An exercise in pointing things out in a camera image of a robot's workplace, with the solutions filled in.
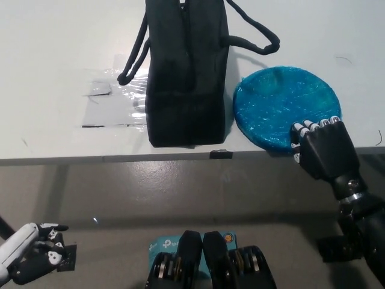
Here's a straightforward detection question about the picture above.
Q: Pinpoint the black table leg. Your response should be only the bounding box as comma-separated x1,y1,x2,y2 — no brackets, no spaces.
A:
0,215,16,240

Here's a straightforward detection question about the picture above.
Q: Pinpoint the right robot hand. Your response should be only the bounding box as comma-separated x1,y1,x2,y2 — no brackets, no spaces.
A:
290,116,362,181

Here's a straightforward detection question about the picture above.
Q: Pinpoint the blue plate stack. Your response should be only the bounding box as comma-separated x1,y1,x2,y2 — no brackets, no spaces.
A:
232,64,343,156

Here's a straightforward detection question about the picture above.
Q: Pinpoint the small black floor tape marker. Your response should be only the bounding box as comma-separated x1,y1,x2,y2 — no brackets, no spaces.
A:
57,243,78,272

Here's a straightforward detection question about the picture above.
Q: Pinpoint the black fabric tote bag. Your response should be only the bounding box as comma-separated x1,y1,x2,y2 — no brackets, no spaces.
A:
117,0,281,149

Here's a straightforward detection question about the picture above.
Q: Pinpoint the large black floor tape marker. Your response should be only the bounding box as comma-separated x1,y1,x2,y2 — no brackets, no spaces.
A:
317,236,366,263

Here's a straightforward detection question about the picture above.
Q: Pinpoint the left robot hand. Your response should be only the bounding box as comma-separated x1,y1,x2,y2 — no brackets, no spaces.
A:
0,222,69,286

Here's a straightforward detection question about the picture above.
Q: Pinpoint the teal tp-link box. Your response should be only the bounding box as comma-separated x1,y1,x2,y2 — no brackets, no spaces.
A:
149,231,240,276

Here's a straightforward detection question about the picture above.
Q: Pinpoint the small black tape strip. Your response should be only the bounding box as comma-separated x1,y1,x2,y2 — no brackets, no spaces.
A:
210,149,234,160

